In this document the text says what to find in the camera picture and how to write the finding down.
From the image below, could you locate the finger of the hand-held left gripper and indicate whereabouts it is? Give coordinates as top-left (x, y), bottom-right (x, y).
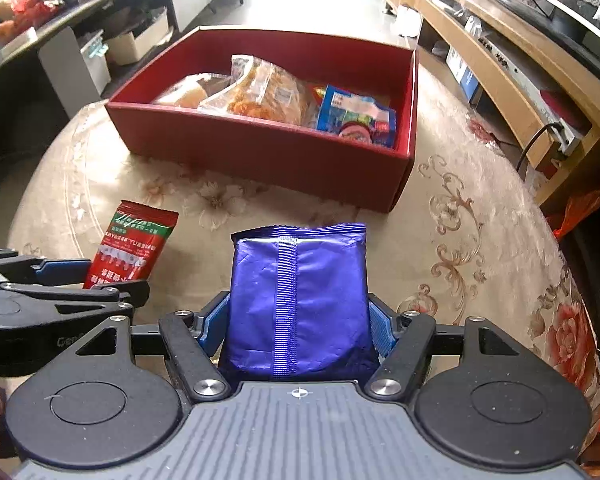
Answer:
top-left (0, 280), bottom-right (151, 317)
top-left (0, 247), bottom-right (94, 288)

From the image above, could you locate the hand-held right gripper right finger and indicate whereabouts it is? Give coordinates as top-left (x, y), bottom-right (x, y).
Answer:
top-left (367, 293), bottom-right (520, 403)

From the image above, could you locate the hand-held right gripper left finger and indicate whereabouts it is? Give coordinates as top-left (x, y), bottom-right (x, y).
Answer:
top-left (75, 290), bottom-right (231, 403)

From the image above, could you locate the red green snack packet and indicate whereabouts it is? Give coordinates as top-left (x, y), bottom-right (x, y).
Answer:
top-left (82, 200), bottom-right (180, 291)

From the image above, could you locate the blue foil snack packet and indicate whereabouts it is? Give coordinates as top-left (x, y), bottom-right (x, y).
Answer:
top-left (217, 223), bottom-right (378, 381)

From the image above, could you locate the red cardboard box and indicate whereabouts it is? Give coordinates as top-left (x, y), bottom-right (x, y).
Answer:
top-left (105, 27), bottom-right (420, 213)

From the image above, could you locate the clear bread bag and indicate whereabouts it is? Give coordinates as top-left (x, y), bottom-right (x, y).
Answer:
top-left (152, 73), bottom-right (233, 109)

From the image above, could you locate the clear fried snack bag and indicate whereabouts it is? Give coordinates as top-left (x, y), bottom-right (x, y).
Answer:
top-left (197, 54), bottom-right (317, 127)

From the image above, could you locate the light blue snack packet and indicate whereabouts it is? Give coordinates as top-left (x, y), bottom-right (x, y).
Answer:
top-left (316, 84), bottom-right (398, 150)

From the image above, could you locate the dark counter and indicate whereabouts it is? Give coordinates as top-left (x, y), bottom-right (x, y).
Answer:
top-left (0, 0), bottom-right (191, 81)

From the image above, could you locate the orange plastic bag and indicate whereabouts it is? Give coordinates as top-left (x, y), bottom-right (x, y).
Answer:
top-left (550, 186), bottom-right (600, 241)

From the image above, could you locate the white storage bin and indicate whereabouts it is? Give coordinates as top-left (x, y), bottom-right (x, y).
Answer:
top-left (104, 10), bottom-right (171, 67)

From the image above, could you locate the wooden television cabinet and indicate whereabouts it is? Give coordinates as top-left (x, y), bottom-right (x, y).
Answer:
top-left (380, 0), bottom-right (600, 211)

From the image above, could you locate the blue white box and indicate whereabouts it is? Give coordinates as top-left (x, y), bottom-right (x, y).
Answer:
top-left (446, 45), bottom-right (483, 106)

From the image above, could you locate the white set-top device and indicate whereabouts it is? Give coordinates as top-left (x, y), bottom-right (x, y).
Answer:
top-left (480, 32), bottom-right (596, 156)

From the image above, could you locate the red round disc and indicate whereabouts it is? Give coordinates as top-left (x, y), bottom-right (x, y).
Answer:
top-left (539, 89), bottom-right (595, 130)

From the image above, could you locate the white bag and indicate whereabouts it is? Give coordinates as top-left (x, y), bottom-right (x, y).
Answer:
top-left (394, 4), bottom-right (425, 38)

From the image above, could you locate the black television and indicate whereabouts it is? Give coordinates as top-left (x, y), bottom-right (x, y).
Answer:
top-left (485, 0), bottom-right (600, 61)

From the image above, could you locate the black cable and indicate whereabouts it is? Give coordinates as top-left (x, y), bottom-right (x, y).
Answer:
top-left (517, 122), bottom-right (568, 171)

